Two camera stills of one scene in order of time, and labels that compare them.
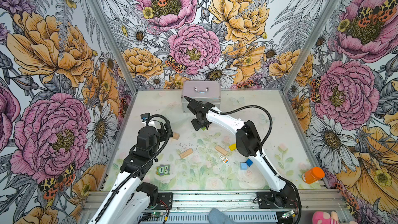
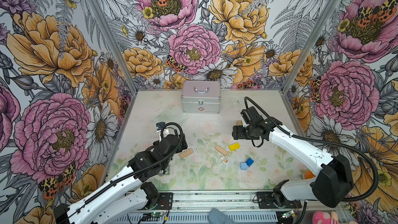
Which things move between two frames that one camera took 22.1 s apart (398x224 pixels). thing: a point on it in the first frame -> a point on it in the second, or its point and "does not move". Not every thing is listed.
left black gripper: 164,137 -> 183,145
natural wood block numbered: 221,150 does not move
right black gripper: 196,125 -> 238,133
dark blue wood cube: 249,162 does not move
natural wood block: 186,153 does not move
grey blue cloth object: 216,217 does not move
